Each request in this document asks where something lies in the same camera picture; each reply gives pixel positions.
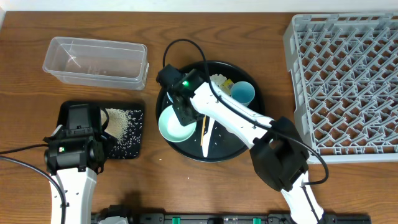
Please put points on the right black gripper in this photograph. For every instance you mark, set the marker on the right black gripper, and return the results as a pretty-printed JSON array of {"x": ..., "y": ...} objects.
[{"x": 184, "y": 113}]

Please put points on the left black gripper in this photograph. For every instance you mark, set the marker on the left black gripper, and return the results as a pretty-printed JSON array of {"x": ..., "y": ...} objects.
[{"x": 78, "y": 134}]

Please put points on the mint green bowl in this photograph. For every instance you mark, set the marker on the mint green bowl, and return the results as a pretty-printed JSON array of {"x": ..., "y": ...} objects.
[{"x": 170, "y": 127}]

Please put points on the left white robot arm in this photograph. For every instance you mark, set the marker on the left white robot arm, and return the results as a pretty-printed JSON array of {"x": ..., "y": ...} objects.
[{"x": 72, "y": 194}]

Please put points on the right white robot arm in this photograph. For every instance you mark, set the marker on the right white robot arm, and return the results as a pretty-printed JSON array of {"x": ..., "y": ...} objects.
[{"x": 278, "y": 154}]

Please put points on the grey dishwasher rack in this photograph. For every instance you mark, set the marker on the grey dishwasher rack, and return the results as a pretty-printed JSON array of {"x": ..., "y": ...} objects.
[{"x": 344, "y": 76}]

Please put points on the crumpled white tissue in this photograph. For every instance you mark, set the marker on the crumpled white tissue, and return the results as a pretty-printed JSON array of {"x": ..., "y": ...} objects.
[{"x": 218, "y": 79}]

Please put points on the wooden chopstick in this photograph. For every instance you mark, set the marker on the wooden chopstick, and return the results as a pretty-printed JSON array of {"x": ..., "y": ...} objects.
[{"x": 203, "y": 130}]

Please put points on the yellow snack wrapper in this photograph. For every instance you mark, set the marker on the yellow snack wrapper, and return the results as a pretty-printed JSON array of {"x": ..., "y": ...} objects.
[{"x": 226, "y": 86}]

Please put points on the pile of white rice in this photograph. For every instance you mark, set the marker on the pile of white rice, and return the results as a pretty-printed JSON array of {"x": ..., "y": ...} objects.
[{"x": 118, "y": 122}]

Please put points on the black rectangular tray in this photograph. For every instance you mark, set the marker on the black rectangular tray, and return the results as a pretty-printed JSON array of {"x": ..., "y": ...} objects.
[{"x": 130, "y": 145}]

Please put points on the white plastic knife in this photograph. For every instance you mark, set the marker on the white plastic knife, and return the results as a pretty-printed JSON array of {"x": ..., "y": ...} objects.
[{"x": 207, "y": 137}]

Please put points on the blue plastic cup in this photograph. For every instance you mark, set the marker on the blue plastic cup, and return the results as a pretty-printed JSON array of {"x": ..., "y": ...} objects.
[{"x": 243, "y": 92}]

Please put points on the round black tray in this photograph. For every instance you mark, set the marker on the round black tray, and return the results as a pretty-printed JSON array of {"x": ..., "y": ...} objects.
[{"x": 223, "y": 145}]

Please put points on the clear plastic bin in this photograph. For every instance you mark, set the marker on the clear plastic bin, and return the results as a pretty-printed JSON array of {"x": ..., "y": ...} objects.
[{"x": 101, "y": 63}]

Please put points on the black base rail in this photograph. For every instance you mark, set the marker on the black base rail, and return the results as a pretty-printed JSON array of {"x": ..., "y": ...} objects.
[{"x": 123, "y": 214}]

